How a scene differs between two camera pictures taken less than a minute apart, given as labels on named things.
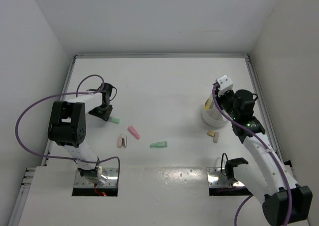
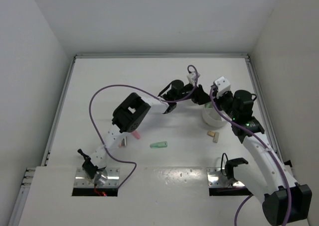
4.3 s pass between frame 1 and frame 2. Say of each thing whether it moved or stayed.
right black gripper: stayed
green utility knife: stayed
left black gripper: moved
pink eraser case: stayed
